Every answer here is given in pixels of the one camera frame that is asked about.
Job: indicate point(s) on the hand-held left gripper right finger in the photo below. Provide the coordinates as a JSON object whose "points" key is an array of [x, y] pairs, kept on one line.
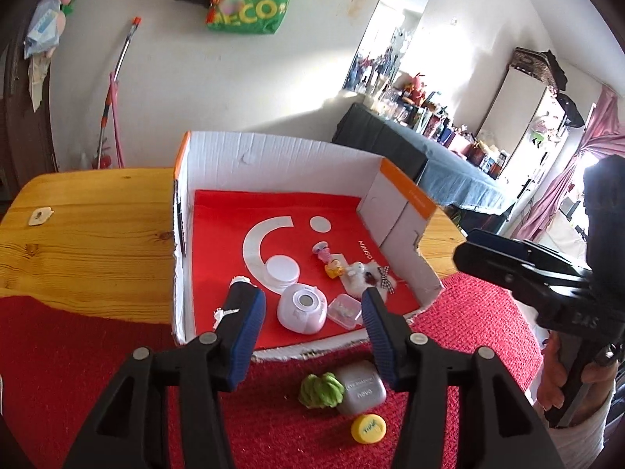
{"points": [[383, 342]]}

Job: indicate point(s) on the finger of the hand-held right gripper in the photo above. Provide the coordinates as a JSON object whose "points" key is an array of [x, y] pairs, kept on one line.
{"points": [[488, 261], [493, 238]]}

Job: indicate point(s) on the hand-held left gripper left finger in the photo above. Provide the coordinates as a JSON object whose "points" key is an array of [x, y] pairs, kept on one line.
{"points": [[246, 337]]}

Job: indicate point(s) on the black tube with white tissue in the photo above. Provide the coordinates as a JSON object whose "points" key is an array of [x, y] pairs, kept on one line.
{"points": [[237, 298]]}

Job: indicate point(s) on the small clear plastic box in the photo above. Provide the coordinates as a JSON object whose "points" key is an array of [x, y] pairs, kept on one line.
{"points": [[344, 311]]}

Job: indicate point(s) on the grey-brown plastic case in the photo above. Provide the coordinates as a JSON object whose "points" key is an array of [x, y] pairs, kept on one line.
{"points": [[361, 388]]}

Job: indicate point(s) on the pink round device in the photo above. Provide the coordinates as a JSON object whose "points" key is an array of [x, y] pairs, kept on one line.
{"points": [[300, 310]]}

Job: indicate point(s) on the white round tin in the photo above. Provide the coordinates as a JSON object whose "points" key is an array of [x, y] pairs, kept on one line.
{"points": [[282, 271]]}

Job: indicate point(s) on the green fuzzy scrunchie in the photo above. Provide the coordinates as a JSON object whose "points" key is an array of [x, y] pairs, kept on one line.
{"points": [[321, 391]]}

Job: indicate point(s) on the yellow bottle cap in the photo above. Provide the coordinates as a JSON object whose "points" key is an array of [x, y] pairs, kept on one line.
{"points": [[368, 429]]}

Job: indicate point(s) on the yellow figurine charm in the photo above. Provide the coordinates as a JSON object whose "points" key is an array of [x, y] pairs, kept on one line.
{"points": [[333, 268]]}

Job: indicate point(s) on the orange cardboard box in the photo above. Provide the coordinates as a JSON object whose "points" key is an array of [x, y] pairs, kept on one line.
{"points": [[395, 190]]}

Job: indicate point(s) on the pink round charm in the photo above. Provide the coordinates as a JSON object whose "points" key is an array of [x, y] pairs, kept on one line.
{"points": [[321, 249]]}

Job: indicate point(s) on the person's right forearm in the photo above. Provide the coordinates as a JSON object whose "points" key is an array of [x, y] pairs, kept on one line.
{"points": [[593, 439]]}

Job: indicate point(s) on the person's right hand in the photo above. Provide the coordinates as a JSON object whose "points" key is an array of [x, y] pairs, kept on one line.
{"points": [[549, 371]]}

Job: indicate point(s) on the pink curtain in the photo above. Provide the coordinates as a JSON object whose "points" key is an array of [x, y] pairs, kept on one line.
{"points": [[561, 190]]}

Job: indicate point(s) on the side table with blue cloth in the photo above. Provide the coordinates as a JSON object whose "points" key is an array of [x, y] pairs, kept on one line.
{"points": [[439, 166]]}

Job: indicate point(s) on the white green hanging plush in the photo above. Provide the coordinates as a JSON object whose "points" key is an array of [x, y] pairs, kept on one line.
{"points": [[544, 132]]}

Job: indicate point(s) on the red paper bag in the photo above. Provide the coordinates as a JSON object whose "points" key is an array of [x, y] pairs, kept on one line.
{"points": [[219, 220]]}

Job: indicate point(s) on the white wardrobe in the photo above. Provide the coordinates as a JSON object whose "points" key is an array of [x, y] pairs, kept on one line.
{"points": [[517, 112]]}

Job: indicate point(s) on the red plush toy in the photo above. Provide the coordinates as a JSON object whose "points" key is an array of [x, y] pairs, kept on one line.
{"points": [[416, 87]]}

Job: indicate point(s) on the red knit mat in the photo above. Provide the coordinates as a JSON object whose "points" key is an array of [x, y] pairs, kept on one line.
{"points": [[73, 351]]}

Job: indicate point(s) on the dark woven basket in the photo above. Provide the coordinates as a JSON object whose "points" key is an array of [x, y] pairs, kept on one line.
{"points": [[534, 66]]}

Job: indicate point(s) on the small beige tag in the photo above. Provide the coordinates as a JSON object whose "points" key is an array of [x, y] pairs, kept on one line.
{"points": [[40, 217]]}

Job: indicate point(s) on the pink stick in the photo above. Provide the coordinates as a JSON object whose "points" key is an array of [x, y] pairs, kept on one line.
{"points": [[117, 122]]}

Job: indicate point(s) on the dark wooden door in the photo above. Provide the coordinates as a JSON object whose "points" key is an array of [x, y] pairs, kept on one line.
{"points": [[24, 122]]}

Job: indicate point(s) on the beige cloth bag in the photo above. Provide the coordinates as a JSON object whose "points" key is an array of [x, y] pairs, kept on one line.
{"points": [[38, 80]]}

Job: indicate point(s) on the red tassel charm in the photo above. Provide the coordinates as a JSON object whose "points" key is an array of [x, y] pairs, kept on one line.
{"points": [[215, 7]]}

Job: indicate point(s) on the clear plastic bag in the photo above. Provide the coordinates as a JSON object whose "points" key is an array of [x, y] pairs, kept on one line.
{"points": [[45, 24]]}

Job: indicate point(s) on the wall mirror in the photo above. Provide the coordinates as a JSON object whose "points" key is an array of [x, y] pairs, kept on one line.
{"points": [[395, 24]]}

